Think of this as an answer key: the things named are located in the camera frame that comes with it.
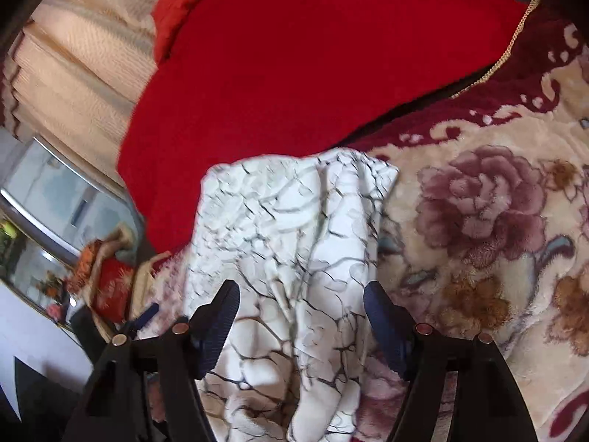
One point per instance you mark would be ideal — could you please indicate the red embroidered cushion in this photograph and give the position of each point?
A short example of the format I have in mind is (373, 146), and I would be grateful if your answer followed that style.
(110, 290)

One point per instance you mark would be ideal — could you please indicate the red quilt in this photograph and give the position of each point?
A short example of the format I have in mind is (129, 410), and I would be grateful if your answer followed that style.
(285, 55)

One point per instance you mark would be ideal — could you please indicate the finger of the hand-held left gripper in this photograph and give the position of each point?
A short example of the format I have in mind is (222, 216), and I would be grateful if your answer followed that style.
(146, 315)

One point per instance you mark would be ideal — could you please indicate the artificial flower bunch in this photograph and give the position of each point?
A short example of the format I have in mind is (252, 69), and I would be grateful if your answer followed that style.
(53, 294)

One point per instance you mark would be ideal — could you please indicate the glass window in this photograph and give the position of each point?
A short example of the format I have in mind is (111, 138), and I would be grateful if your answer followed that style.
(55, 193)

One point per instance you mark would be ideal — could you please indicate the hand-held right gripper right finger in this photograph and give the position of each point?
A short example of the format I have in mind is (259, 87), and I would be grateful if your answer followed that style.
(389, 331)

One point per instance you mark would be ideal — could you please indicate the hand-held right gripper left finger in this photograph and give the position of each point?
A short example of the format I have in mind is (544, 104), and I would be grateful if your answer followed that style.
(216, 331)

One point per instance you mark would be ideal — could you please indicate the white vein-patterned shirt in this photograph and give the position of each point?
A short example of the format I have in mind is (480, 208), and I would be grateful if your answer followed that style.
(276, 221)

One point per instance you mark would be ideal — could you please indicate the floral plush blanket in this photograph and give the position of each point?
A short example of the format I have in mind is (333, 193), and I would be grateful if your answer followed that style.
(483, 202)

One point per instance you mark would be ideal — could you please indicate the beige curtain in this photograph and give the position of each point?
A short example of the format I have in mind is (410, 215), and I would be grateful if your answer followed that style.
(83, 78)

